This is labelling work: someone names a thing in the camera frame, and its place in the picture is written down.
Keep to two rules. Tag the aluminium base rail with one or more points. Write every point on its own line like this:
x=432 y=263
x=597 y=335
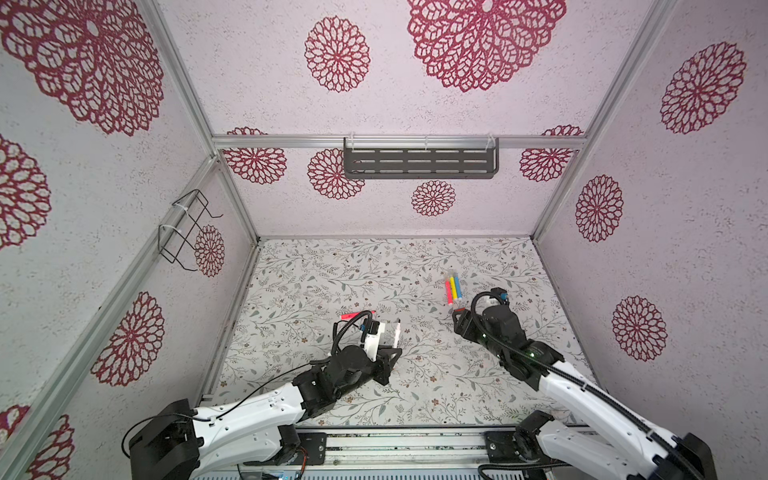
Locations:
x=388 y=453

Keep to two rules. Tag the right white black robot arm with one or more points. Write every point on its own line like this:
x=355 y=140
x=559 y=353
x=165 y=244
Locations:
x=622 y=444

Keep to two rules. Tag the pink highlighter pen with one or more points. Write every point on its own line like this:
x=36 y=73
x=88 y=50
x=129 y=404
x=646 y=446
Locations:
x=351 y=316
x=449 y=292

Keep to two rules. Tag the dark metal wall shelf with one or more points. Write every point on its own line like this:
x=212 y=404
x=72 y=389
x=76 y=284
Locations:
x=397 y=162

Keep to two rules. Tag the white red marker pen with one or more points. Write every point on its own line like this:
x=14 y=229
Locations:
x=397 y=334

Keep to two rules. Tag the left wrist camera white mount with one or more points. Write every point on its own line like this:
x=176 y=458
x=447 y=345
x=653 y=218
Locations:
x=372 y=330

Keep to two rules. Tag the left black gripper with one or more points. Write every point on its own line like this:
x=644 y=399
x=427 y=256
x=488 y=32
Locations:
x=383 y=367

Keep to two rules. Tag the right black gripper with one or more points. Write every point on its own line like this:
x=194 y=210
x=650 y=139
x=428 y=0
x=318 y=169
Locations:
x=464 y=322

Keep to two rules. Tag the black wire wall rack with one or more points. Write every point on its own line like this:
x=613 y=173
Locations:
x=194 y=246

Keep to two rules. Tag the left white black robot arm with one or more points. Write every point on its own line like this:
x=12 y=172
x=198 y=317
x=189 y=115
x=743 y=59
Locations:
x=182 y=442

